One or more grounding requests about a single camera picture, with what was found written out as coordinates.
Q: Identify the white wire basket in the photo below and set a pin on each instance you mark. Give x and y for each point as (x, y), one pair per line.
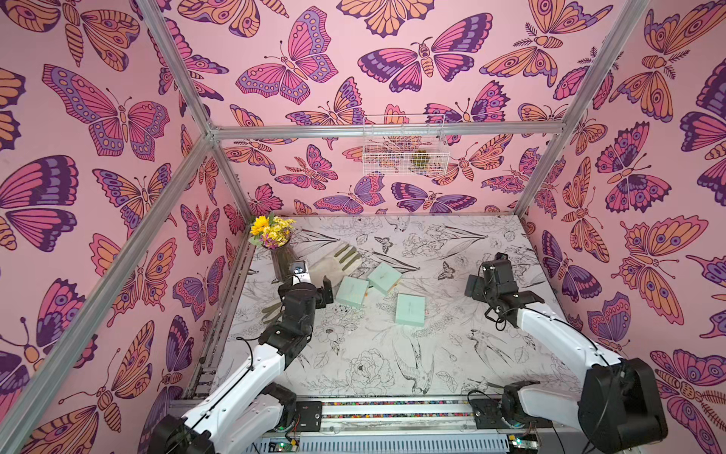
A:
(405, 149)

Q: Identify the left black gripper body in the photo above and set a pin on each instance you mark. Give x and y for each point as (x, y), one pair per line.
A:
(319, 302)

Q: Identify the beige garden glove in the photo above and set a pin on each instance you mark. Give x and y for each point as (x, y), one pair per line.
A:
(336, 265)
(271, 313)

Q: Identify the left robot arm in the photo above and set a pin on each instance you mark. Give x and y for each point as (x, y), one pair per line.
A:
(238, 391)

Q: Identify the beige garden glove near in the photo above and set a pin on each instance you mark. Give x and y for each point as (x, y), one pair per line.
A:
(271, 313)

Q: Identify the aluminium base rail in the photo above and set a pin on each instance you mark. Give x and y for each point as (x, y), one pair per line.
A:
(474, 411)

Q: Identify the beige garden glove far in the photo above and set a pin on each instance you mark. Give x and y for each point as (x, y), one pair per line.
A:
(336, 265)

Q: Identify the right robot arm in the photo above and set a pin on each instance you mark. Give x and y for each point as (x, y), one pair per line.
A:
(578, 369)

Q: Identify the yellow flower bouquet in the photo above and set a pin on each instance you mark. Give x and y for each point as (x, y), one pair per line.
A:
(271, 232)

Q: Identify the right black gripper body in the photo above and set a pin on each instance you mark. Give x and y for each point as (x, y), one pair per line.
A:
(485, 286)

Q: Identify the glass vase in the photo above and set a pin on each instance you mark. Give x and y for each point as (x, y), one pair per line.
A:
(283, 259)

